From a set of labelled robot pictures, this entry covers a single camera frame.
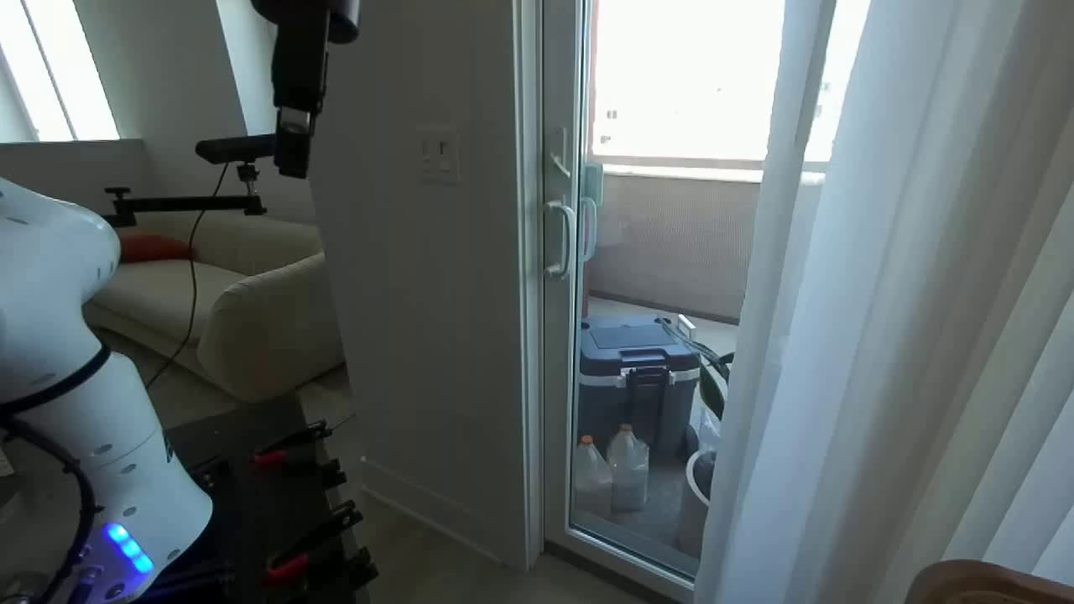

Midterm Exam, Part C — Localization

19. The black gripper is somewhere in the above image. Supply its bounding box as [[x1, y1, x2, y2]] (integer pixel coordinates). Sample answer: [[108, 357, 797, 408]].
[[270, 0, 335, 182]]

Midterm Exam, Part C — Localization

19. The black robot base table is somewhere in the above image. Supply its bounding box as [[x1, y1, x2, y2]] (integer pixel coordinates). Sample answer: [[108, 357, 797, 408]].
[[164, 388, 382, 604]]

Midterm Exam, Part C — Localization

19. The cream sofa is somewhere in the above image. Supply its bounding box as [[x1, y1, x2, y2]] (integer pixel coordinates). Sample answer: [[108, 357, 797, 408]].
[[82, 206, 345, 407]]

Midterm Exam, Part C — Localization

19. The red cushion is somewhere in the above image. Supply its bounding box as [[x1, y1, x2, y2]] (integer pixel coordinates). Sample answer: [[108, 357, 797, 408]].
[[118, 227, 196, 269]]

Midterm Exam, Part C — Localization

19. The glass sliding door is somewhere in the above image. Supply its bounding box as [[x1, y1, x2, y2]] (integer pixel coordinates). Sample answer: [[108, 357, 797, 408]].
[[541, 0, 791, 598]]

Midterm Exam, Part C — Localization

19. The blue and white cooler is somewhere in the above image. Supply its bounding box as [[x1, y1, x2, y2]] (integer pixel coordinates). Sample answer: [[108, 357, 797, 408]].
[[579, 312, 707, 460]]

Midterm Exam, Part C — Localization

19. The clear plastic jug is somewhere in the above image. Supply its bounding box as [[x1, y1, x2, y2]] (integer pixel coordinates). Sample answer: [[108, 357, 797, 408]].
[[603, 422, 655, 515], [572, 433, 617, 518]]

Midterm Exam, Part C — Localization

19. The dark green pot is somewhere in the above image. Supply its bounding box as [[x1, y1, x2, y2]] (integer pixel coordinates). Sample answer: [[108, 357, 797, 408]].
[[696, 343, 742, 422]]

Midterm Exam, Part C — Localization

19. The grey bucket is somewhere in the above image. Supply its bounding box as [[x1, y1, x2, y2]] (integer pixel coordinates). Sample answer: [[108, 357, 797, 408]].
[[676, 447, 722, 558]]

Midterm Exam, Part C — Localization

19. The white sheer curtain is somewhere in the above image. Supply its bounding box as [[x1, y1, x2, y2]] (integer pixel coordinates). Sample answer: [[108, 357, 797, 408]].
[[690, 0, 1074, 604]]

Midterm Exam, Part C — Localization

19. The brown wooden chair back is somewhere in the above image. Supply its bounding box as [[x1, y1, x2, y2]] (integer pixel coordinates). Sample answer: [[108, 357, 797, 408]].
[[903, 558, 1074, 604]]

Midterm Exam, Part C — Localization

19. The black stereo camera bar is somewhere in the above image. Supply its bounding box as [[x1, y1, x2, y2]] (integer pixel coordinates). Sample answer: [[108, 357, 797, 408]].
[[196, 129, 282, 167]]

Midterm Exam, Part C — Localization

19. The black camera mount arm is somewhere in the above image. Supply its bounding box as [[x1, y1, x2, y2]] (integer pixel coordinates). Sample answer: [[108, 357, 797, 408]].
[[104, 162, 270, 227]]

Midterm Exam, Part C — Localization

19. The thin black camera cable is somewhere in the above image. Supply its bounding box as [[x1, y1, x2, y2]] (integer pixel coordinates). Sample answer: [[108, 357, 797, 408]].
[[140, 162, 235, 392]]

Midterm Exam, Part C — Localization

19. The white inside door handle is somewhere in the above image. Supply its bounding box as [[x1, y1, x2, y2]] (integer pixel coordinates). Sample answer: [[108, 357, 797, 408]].
[[543, 196, 579, 282]]

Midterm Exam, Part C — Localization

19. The pale outside door handle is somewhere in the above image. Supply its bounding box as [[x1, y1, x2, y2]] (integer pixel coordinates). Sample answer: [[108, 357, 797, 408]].
[[579, 162, 608, 269]]

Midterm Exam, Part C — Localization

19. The red handled black clamp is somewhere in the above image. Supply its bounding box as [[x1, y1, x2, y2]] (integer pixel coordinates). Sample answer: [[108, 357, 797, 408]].
[[250, 418, 335, 477], [266, 499, 367, 587]]

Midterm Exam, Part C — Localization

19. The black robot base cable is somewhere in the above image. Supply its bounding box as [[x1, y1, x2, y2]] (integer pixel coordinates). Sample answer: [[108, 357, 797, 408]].
[[0, 416, 102, 604]]

